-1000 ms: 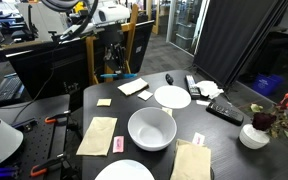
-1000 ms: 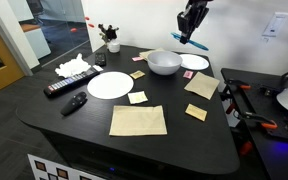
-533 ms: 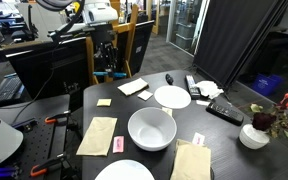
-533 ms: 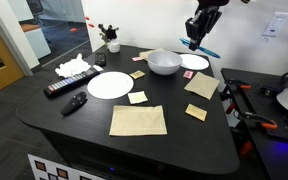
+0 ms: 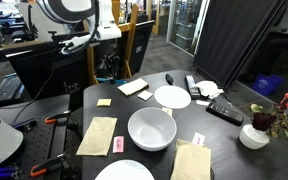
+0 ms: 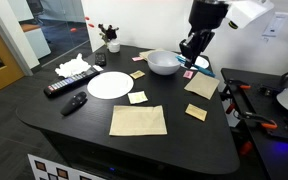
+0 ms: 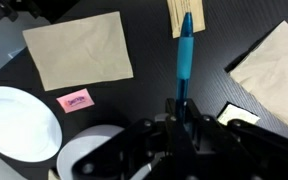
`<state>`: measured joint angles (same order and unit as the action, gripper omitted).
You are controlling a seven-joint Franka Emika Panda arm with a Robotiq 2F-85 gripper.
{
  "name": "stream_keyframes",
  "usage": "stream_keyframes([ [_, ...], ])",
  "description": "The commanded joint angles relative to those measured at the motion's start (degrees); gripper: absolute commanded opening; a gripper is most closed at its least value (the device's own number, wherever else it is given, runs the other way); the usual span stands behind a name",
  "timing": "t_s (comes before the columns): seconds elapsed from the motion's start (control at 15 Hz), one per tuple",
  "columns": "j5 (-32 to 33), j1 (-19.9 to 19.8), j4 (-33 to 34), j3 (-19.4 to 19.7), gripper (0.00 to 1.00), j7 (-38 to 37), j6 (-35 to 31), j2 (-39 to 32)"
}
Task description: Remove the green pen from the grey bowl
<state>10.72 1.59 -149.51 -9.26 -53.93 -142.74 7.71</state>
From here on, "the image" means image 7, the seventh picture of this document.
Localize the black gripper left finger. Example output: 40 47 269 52
71 98 180 180

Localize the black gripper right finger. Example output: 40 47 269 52
183 98 288 180

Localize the flat brown paper napkin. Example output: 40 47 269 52
22 11 135 92

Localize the white sugar packet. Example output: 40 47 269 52
216 103 261 127

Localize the green-blue pen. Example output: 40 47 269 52
174 12 195 129

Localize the pink sweetener packet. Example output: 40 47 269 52
55 87 96 115

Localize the grey bowl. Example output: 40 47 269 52
56 124 127 180

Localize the large white plate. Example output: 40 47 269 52
0 85 64 164

